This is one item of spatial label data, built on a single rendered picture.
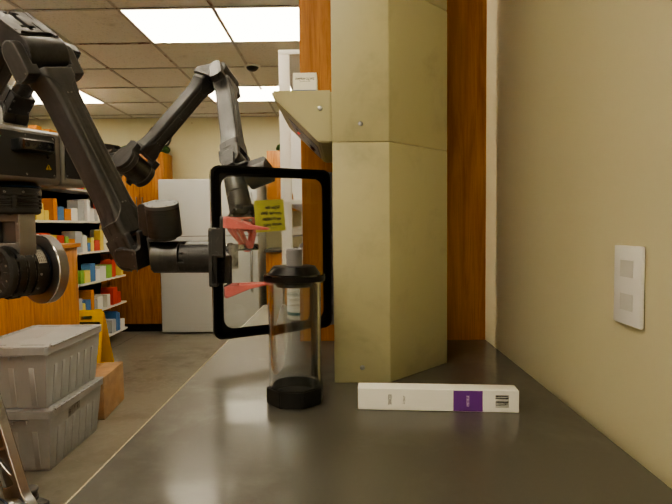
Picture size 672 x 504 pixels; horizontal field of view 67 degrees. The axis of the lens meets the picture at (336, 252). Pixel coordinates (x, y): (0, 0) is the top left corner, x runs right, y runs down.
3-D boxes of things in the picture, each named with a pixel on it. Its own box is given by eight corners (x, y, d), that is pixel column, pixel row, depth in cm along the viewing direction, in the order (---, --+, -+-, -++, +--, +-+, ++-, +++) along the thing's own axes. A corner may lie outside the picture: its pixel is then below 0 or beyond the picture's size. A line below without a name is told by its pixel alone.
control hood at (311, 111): (334, 162, 130) (334, 123, 130) (332, 142, 98) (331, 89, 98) (289, 163, 131) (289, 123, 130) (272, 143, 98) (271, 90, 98)
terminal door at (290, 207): (332, 326, 131) (330, 170, 129) (214, 340, 117) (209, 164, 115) (330, 326, 132) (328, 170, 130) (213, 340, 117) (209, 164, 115)
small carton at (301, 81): (318, 107, 112) (317, 79, 112) (316, 101, 107) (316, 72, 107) (295, 107, 112) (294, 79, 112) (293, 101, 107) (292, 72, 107)
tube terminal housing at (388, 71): (432, 343, 133) (432, 41, 128) (462, 382, 100) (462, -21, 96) (336, 344, 133) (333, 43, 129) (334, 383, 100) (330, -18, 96)
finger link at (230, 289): (266, 256, 87) (211, 257, 87) (266, 298, 87) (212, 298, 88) (271, 254, 94) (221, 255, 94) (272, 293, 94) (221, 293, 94)
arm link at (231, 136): (225, 91, 162) (205, 65, 154) (241, 83, 161) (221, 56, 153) (238, 187, 137) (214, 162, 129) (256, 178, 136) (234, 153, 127)
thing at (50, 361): (106, 375, 318) (104, 323, 316) (50, 411, 257) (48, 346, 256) (39, 376, 318) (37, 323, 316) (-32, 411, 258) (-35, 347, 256)
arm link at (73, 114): (53, 52, 95) (-5, 50, 86) (70, 36, 92) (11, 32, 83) (156, 260, 100) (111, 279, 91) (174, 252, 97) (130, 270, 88)
